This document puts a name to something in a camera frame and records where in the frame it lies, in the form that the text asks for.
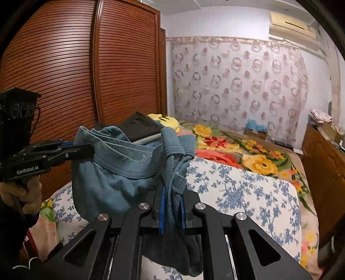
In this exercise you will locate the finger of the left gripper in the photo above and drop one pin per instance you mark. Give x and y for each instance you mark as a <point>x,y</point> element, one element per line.
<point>67,143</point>
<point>70,152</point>

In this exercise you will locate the circle patterned sheer curtain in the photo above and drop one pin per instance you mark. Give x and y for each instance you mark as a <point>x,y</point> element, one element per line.
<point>230,82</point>

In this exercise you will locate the colourful floral blanket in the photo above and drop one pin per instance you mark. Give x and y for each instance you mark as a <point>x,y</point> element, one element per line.
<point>239,151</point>

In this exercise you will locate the white wall air conditioner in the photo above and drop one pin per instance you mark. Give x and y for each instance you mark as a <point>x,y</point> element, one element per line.
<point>294,30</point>

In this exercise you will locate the folded black garment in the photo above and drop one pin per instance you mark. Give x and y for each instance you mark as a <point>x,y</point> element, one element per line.
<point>136,127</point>

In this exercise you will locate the cardboard box on sideboard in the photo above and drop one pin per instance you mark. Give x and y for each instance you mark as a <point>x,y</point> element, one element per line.
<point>332,131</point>

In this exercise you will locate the folded grey garment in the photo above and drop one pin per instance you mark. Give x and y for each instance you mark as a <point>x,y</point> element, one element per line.
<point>148,139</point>

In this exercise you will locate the blue item by curtain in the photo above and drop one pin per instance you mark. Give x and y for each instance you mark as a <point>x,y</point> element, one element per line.
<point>252,124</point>

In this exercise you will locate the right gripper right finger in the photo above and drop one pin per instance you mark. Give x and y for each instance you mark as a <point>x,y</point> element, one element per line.
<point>234,246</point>

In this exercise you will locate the folded patterned cloth on sideboard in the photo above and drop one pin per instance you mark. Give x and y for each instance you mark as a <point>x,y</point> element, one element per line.
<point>318,118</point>

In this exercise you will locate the teal blue pants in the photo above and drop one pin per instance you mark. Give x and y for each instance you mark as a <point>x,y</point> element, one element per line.
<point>120,174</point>

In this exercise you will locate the blue floral white bedspread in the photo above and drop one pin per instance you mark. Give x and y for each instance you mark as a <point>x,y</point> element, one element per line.
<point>271,203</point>

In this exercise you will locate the gloved left hand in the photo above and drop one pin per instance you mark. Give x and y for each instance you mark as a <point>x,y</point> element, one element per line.
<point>31,195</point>

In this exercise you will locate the yellow plush toy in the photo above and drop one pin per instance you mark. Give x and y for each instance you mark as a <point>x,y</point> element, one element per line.
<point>166,121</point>

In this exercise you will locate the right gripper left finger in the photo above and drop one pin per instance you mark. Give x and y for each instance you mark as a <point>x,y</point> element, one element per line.
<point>109,247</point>

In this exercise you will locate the brown louvred wooden wardrobe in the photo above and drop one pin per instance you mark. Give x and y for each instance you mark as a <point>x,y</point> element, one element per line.
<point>90,61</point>

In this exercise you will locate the brown wooden sideboard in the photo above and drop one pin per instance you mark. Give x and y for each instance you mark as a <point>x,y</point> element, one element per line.
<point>324,169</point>

